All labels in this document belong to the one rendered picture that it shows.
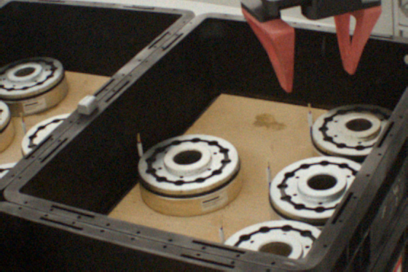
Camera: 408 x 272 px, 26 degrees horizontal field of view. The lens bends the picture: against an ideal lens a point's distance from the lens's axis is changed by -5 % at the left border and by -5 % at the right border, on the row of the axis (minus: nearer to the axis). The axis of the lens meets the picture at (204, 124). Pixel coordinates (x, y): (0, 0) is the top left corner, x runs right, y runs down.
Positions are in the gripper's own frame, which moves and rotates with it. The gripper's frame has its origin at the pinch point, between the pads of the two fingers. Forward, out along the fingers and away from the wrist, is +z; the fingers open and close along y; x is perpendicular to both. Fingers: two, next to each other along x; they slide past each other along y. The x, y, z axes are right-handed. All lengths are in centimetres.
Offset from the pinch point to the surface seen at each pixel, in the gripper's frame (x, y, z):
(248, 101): 24.2, 1.9, 15.1
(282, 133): 15.9, 2.4, 15.2
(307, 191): -0.4, -2.1, 11.7
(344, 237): -14.2, -4.9, 6.9
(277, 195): 1.1, -4.5, 12.1
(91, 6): 40.5, -11.6, 4.9
